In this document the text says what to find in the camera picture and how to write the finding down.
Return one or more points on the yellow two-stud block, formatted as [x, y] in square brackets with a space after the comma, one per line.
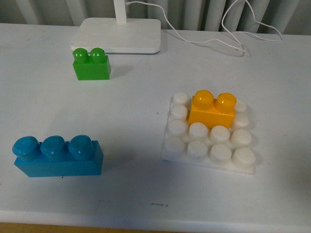
[212, 111]

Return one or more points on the green two-stud block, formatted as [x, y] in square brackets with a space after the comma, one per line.
[91, 66]

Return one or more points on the blue three-stud block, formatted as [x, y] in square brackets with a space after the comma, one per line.
[56, 157]

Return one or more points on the white studded base plate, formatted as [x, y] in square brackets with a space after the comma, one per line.
[217, 148]

